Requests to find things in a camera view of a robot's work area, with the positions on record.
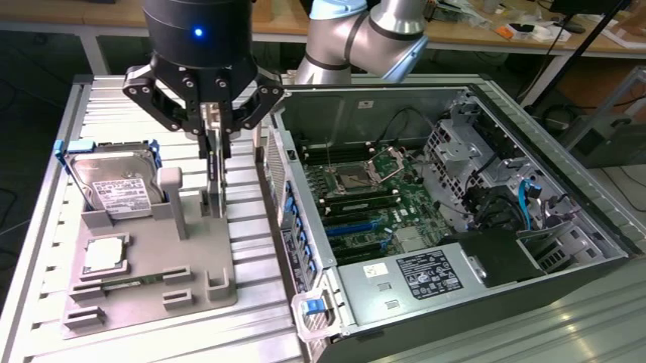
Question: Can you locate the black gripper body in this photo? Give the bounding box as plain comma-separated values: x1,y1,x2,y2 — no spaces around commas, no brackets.
142,0,259,105

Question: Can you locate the graphics card with metal bracket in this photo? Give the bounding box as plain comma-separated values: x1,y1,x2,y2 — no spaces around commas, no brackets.
199,102,228,220

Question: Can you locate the blue disk caddy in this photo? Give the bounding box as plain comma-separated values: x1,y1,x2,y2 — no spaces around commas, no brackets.
52,138,164,213

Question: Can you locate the thin locking lever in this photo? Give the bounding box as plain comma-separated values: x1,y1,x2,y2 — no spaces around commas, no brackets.
325,113,340,171

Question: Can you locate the silver hard disk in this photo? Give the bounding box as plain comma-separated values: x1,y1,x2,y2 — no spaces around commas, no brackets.
68,145,166,221

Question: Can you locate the metal socket cover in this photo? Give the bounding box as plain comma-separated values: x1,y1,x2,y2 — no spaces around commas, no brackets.
361,144,408,179

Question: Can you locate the CPU socket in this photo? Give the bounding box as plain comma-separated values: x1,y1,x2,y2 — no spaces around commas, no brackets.
333,165,379,194

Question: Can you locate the wooden desk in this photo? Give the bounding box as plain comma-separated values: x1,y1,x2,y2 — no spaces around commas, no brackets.
423,0,646,110
0,0,313,75

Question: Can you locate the installed RAM stick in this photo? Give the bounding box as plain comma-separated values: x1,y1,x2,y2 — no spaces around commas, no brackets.
321,191,403,217

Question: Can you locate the blue expansion slot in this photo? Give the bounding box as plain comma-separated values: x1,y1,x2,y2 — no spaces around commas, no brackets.
325,222,379,238

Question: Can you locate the silver CPU chip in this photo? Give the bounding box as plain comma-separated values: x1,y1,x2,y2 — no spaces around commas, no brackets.
84,240,126,273

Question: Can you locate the green motherboard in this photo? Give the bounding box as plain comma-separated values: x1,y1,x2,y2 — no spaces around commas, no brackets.
300,145,457,265

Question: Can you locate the grey metal disk bay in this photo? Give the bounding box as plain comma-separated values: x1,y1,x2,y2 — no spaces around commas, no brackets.
421,116,511,231

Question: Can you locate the green loose RAM stick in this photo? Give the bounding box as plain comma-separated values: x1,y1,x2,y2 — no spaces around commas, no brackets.
102,275,165,290

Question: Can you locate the silver chipset heatsink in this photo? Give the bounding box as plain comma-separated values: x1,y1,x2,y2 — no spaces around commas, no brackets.
392,228,432,253

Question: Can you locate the grey parts rack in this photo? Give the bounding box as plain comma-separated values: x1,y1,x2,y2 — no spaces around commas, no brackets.
60,166,239,334

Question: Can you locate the grey power supply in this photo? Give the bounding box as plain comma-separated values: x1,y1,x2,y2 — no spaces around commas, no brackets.
335,241,489,328

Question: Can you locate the black white desk object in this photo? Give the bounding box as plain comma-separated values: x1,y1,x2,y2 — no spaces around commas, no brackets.
507,22,539,41

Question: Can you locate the black plastic shroud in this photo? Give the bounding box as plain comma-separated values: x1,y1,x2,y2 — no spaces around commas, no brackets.
436,231,547,290

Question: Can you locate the black tripod pole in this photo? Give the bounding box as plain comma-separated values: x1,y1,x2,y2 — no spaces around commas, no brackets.
519,0,624,109

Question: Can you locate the dark grey floor box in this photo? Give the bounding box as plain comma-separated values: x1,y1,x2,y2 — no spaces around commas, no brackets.
572,115,635,169

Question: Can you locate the open black PC case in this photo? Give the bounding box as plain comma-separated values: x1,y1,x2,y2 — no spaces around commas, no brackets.
251,73,631,363

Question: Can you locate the black cable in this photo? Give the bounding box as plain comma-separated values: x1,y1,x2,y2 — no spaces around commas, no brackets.
379,108,431,141

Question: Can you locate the blue SATA wire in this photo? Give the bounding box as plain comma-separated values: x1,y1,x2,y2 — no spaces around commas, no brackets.
515,175,542,232

